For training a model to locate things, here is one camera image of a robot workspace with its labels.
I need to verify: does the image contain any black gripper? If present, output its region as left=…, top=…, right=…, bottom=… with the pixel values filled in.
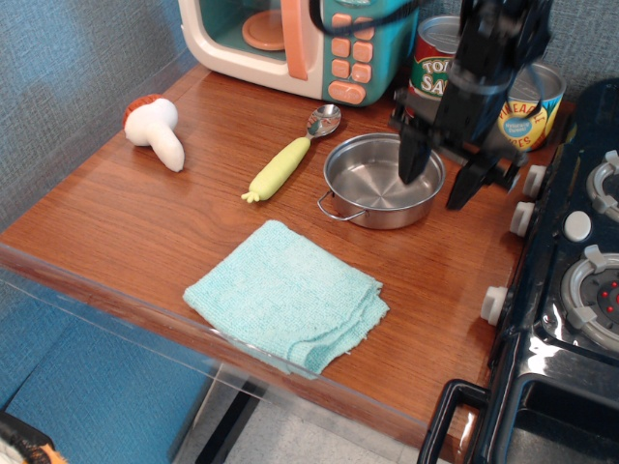
left=389, top=67, right=529, bottom=211

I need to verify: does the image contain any small stainless steel pot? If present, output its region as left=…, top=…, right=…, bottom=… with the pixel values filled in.
left=317, top=132, right=446, bottom=230

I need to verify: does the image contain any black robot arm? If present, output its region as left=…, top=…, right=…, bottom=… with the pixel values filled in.
left=390, top=1, right=552, bottom=210

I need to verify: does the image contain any pineapple slices can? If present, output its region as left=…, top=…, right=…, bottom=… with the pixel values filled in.
left=497, top=63, right=566, bottom=152

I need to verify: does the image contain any tomato sauce can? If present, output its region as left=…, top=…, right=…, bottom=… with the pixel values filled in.
left=409, top=15, right=460, bottom=101

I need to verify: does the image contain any teal toy microwave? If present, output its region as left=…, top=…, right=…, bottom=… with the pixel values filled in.
left=179, top=1, right=418, bottom=107

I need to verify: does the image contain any light blue folded cloth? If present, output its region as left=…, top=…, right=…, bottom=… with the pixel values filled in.
left=183, top=220, right=389, bottom=379

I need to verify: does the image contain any black toy stove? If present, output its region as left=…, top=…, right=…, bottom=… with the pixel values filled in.
left=419, top=78, right=618, bottom=463

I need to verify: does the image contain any plush white mushroom toy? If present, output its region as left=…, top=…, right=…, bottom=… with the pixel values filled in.
left=123, top=94, right=185, bottom=173

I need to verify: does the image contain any clear acrylic table guard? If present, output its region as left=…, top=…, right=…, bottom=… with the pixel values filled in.
left=1, top=247, right=418, bottom=463

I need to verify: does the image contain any spoon with yellow-green handle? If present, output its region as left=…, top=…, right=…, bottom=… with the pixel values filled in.
left=241, top=104, right=341, bottom=204

